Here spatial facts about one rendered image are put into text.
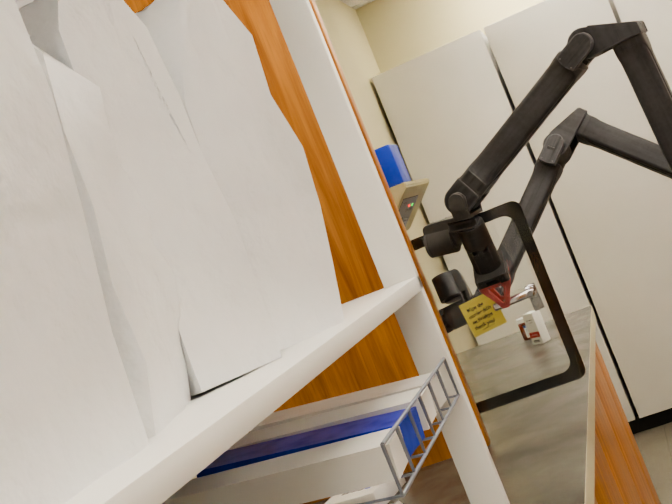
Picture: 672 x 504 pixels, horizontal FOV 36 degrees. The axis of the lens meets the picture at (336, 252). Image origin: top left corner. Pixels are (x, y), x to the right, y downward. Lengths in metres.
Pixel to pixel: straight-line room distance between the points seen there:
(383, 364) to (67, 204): 1.57
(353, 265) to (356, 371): 0.22
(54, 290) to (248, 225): 0.40
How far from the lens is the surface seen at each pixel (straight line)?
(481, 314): 2.20
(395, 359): 2.16
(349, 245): 2.14
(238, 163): 1.00
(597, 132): 2.40
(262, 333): 0.90
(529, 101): 1.98
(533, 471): 1.88
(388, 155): 2.23
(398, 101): 5.36
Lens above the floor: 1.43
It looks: level
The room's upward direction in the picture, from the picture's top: 22 degrees counter-clockwise
